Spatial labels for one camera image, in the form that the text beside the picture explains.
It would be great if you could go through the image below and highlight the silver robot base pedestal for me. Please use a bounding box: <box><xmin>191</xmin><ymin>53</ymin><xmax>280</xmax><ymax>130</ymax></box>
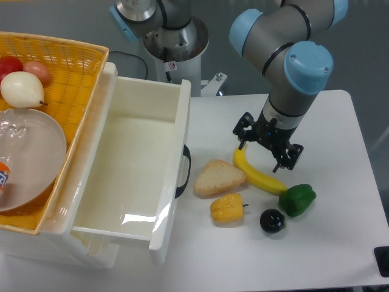
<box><xmin>143</xmin><ymin>16</ymin><xmax>209</xmax><ymax>97</ymax></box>

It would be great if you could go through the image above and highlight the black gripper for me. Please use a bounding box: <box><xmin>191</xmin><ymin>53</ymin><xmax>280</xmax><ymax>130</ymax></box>
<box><xmin>232</xmin><ymin>112</ymin><xmax>304</xmax><ymax>173</ymax></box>

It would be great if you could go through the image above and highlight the yellow bell pepper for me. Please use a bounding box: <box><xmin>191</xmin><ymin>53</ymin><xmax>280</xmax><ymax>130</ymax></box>
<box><xmin>210</xmin><ymin>193</ymin><xmax>244</xmax><ymax>223</ymax></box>

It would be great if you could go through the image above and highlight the yellow banana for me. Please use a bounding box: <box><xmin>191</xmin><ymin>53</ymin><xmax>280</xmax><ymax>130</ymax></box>
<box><xmin>233</xmin><ymin>148</ymin><xmax>287</xmax><ymax>196</ymax></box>

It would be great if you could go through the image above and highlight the white open drawer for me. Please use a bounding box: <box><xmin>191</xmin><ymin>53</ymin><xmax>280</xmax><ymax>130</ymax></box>
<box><xmin>74</xmin><ymin>77</ymin><xmax>191</xmax><ymax>253</ymax></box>

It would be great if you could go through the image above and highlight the beige round plate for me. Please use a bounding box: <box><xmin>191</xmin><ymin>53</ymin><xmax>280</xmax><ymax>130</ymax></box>
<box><xmin>1</xmin><ymin>109</ymin><xmax>67</xmax><ymax>211</ymax></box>

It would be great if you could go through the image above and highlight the bread slice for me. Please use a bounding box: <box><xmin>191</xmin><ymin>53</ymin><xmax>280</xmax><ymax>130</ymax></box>
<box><xmin>194</xmin><ymin>159</ymin><xmax>247</xmax><ymax>197</ymax></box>

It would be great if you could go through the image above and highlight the green bell pepper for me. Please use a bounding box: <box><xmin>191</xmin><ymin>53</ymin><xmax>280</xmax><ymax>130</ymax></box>
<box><xmin>278</xmin><ymin>184</ymin><xmax>317</xmax><ymax>218</ymax></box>

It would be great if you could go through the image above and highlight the white drawer cabinet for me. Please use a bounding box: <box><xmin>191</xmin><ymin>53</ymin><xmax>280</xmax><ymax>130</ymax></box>
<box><xmin>0</xmin><ymin>62</ymin><xmax>168</xmax><ymax>269</ymax></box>

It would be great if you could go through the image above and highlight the black object at table edge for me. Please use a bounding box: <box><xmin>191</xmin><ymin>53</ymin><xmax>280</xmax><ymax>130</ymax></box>
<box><xmin>374</xmin><ymin>246</ymin><xmax>389</xmax><ymax>277</ymax></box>

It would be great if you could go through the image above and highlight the red tomato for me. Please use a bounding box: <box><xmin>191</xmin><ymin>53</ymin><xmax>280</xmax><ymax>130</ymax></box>
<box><xmin>0</xmin><ymin>56</ymin><xmax>23</xmax><ymax>81</ymax></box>

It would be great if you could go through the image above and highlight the yellow wicker basket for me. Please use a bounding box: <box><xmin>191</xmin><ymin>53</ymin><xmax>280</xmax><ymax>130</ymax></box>
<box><xmin>1</xmin><ymin>32</ymin><xmax>109</xmax><ymax>235</ymax></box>

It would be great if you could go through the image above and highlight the white pear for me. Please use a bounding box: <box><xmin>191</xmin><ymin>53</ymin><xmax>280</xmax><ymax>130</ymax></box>
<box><xmin>1</xmin><ymin>71</ymin><xmax>47</xmax><ymax>108</ymax></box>

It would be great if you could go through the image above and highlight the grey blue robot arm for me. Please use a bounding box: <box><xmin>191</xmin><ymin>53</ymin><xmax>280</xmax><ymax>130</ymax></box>
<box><xmin>109</xmin><ymin>1</ymin><xmax>349</xmax><ymax>170</ymax></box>

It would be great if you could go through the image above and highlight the pink peach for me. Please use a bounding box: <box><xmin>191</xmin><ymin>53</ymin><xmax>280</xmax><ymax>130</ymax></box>
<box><xmin>23</xmin><ymin>61</ymin><xmax>52</xmax><ymax>86</ymax></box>

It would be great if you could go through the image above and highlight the black cable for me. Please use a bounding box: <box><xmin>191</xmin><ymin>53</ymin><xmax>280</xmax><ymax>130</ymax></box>
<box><xmin>108</xmin><ymin>50</ymin><xmax>149</xmax><ymax>79</ymax></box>

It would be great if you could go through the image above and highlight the metal mounting bracket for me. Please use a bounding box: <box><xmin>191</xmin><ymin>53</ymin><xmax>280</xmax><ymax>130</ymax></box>
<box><xmin>201</xmin><ymin>72</ymin><xmax>228</xmax><ymax>97</ymax></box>

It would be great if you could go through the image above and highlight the dark purple round fruit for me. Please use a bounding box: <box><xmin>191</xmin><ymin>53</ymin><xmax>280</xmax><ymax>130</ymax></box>
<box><xmin>260</xmin><ymin>209</ymin><xmax>286</xmax><ymax>234</ymax></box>

